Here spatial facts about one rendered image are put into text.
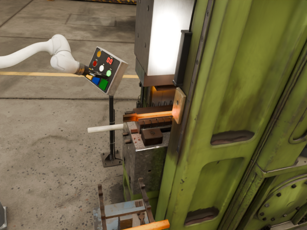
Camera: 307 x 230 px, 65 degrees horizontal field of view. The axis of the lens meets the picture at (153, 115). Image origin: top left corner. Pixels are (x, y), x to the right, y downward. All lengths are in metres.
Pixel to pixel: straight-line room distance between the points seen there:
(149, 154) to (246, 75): 0.75
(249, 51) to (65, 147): 2.24
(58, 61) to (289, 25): 1.25
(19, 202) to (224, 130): 1.87
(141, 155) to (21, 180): 1.45
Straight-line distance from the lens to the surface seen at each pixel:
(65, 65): 1.63
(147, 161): 1.57
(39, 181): 2.60
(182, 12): 1.23
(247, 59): 1.14
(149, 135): 1.48
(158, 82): 1.39
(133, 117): 1.58
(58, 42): 1.74
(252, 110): 1.34
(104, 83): 1.90
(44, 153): 2.85
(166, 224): 1.16
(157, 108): 1.70
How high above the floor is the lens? 1.95
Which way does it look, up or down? 36 degrees down
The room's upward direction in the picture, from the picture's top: 7 degrees clockwise
